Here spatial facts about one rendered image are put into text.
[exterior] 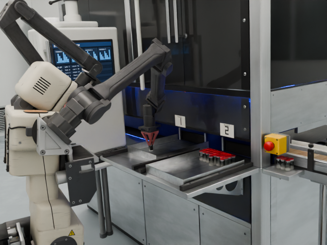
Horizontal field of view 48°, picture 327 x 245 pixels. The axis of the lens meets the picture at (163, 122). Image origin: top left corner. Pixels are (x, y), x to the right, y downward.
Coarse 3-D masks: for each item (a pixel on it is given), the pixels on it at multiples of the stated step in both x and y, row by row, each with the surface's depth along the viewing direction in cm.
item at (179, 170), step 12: (180, 156) 169; (192, 156) 174; (156, 168) 162; (168, 168) 162; (180, 168) 161; (192, 168) 160; (204, 168) 159; (216, 168) 158; (228, 168) 152; (168, 180) 146; (180, 180) 140; (192, 180) 141
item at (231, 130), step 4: (220, 124) 170; (224, 124) 168; (228, 124) 166; (220, 128) 171; (224, 128) 169; (232, 128) 165; (220, 132) 171; (224, 132) 169; (228, 132) 167; (232, 132) 165; (228, 136) 167; (232, 136) 165
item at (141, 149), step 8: (168, 136) 207; (176, 136) 211; (136, 144) 195; (144, 144) 198; (160, 144) 203; (168, 144) 202; (176, 144) 201; (184, 144) 200; (192, 144) 199; (200, 144) 188; (208, 144) 191; (136, 152) 186; (144, 152) 179; (152, 152) 189; (160, 152) 188; (168, 152) 176; (176, 152) 179
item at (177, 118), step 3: (177, 117) 196; (180, 117) 194; (183, 117) 191; (177, 120) 196; (180, 120) 194; (183, 120) 192; (177, 123) 197; (180, 123) 195; (183, 123) 192; (180, 126) 195; (183, 126) 193
